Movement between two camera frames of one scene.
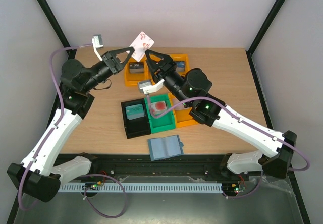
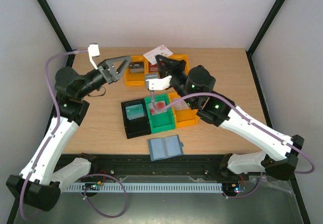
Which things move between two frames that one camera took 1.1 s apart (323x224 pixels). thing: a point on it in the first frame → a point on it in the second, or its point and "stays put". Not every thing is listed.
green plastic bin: (162, 123) stays put
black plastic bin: (137, 127) stays put
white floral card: (141, 44) → (160, 50)
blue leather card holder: (165, 147) stays put
